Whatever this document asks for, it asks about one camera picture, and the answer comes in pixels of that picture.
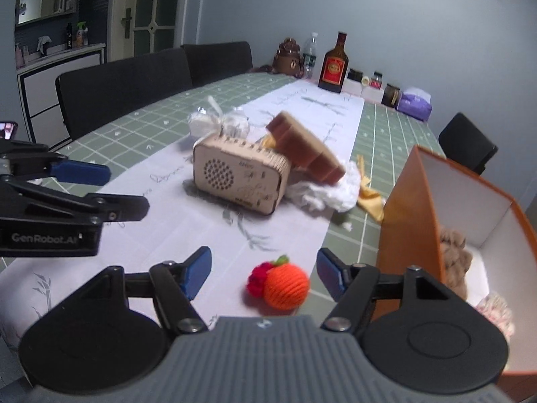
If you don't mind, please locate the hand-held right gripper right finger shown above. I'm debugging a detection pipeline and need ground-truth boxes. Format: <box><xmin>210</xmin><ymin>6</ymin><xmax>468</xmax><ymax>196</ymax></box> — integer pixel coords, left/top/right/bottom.
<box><xmin>316</xmin><ymin>249</ymin><xmax>456</xmax><ymax>335</ymax></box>

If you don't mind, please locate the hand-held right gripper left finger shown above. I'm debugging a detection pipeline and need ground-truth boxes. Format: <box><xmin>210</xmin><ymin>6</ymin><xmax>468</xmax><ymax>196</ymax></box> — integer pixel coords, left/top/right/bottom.
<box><xmin>86</xmin><ymin>247</ymin><xmax>212</xmax><ymax>335</ymax></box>

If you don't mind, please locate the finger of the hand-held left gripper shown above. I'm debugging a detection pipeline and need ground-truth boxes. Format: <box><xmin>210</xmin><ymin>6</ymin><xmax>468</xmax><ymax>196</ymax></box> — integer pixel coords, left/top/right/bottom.
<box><xmin>0</xmin><ymin>178</ymin><xmax>150</xmax><ymax>231</ymax></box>
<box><xmin>0</xmin><ymin>139</ymin><xmax>111</xmax><ymax>186</ymax></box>

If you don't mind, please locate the orange knitted ball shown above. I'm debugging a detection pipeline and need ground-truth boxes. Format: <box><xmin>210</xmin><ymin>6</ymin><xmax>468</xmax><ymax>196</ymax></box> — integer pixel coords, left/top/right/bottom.
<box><xmin>247</xmin><ymin>255</ymin><xmax>310</xmax><ymax>312</ymax></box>

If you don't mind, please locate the white towel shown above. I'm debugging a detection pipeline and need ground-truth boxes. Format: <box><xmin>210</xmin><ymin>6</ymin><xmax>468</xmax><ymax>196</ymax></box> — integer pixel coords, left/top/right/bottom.
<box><xmin>289</xmin><ymin>160</ymin><xmax>363</xmax><ymax>231</ymax></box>

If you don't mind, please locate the yellow cloth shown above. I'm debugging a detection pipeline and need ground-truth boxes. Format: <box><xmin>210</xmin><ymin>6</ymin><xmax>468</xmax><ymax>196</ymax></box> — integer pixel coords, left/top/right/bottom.
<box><xmin>356</xmin><ymin>154</ymin><xmax>386</xmax><ymax>222</ymax></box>

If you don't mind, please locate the orange cardboard box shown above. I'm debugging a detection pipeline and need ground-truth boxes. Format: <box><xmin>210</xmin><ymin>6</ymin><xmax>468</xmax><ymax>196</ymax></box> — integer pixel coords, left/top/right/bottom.
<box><xmin>375</xmin><ymin>145</ymin><xmax>537</xmax><ymax>403</ymax></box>

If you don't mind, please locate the brown plush toy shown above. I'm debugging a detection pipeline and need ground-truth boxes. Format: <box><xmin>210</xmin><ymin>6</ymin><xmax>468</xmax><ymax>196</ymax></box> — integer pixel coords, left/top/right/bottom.
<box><xmin>438</xmin><ymin>227</ymin><xmax>475</xmax><ymax>299</ymax></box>

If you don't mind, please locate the pink plastic bag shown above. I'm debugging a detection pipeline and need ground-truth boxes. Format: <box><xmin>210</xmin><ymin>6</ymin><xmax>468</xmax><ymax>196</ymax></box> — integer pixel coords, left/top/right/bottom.
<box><xmin>474</xmin><ymin>292</ymin><xmax>516</xmax><ymax>341</ymax></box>

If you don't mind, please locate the white deer-print table runner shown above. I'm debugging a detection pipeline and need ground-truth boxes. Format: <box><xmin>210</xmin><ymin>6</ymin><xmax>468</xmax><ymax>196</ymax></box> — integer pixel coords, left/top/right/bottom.
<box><xmin>0</xmin><ymin>80</ymin><xmax>365</xmax><ymax>370</ymax></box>

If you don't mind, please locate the white drawer cabinet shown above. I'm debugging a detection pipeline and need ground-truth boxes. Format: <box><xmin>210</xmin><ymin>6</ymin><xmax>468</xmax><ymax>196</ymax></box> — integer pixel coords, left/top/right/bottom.
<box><xmin>17</xmin><ymin>43</ymin><xmax>105</xmax><ymax>143</ymax></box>

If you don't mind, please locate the black chair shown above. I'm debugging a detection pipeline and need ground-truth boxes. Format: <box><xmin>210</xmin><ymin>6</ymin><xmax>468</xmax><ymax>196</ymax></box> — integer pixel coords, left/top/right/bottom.
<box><xmin>438</xmin><ymin>112</ymin><xmax>499</xmax><ymax>176</ymax></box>
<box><xmin>55</xmin><ymin>47</ymin><xmax>194</xmax><ymax>141</ymax></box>
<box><xmin>181</xmin><ymin>41</ymin><xmax>253</xmax><ymax>89</ymax></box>

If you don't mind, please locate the wooden radio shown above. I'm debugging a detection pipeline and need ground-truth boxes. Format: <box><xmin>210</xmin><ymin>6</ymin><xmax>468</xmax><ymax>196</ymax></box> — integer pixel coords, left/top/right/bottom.
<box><xmin>193</xmin><ymin>132</ymin><xmax>291</xmax><ymax>216</ymax></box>

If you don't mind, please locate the brown sponge block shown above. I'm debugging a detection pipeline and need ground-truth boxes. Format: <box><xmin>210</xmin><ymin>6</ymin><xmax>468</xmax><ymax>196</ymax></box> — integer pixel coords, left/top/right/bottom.
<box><xmin>266</xmin><ymin>111</ymin><xmax>347</xmax><ymax>185</ymax></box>

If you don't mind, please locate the yellow snack packet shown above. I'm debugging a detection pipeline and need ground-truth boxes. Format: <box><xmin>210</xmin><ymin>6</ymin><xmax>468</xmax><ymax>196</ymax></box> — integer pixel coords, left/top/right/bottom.
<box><xmin>258</xmin><ymin>132</ymin><xmax>280</xmax><ymax>152</ymax></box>

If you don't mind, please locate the green checked tablecloth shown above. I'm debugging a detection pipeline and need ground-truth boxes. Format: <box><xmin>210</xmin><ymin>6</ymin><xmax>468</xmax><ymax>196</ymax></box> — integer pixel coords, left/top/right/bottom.
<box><xmin>0</xmin><ymin>71</ymin><xmax>447</xmax><ymax>303</ymax></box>

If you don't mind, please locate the white glass-paned door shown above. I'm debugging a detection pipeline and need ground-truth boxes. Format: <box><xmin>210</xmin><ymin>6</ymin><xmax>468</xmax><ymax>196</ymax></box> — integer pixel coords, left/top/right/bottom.
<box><xmin>107</xmin><ymin>0</ymin><xmax>185</xmax><ymax>63</ymax></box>

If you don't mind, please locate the white flat box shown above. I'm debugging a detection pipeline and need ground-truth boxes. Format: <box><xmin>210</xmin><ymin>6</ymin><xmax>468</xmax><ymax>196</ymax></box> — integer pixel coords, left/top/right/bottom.
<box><xmin>343</xmin><ymin>79</ymin><xmax>384</xmax><ymax>103</ymax></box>

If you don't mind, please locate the dark glass jar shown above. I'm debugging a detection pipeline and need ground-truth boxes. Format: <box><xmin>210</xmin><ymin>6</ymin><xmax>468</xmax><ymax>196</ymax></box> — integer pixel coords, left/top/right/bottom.
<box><xmin>382</xmin><ymin>83</ymin><xmax>401</xmax><ymax>107</ymax></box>

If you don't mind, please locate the purple tissue pack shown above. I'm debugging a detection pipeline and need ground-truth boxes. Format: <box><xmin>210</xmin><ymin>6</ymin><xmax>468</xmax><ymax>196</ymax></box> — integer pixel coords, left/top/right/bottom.
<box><xmin>396</xmin><ymin>87</ymin><xmax>434</xmax><ymax>122</ymax></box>

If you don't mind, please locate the brown liquor bottle red label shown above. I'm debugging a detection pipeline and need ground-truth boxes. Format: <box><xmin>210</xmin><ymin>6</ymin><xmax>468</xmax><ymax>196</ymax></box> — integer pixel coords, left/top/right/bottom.
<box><xmin>318</xmin><ymin>31</ymin><xmax>350</xmax><ymax>94</ymax></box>

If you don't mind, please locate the clear water bottle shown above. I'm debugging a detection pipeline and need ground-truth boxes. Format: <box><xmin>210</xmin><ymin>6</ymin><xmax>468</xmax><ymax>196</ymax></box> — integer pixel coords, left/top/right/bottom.
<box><xmin>301</xmin><ymin>31</ymin><xmax>320</xmax><ymax>78</ymax></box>

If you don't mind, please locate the brown bear flask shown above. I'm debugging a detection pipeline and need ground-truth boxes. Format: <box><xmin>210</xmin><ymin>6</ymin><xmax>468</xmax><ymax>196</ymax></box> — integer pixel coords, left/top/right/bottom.
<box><xmin>272</xmin><ymin>38</ymin><xmax>305</xmax><ymax>77</ymax></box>

